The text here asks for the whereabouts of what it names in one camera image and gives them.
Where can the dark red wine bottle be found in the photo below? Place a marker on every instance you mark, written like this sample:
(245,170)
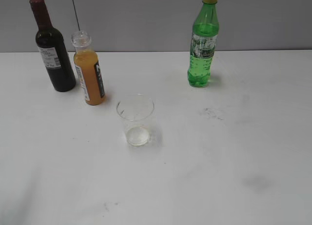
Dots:
(50,43)

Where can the green soda bottle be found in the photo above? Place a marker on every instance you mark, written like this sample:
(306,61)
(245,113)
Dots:
(205,30)

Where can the orange juice bottle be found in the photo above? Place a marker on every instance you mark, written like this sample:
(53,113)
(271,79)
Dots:
(88,68)

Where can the transparent plastic cup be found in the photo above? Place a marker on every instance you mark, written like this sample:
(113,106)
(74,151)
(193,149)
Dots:
(136,112)

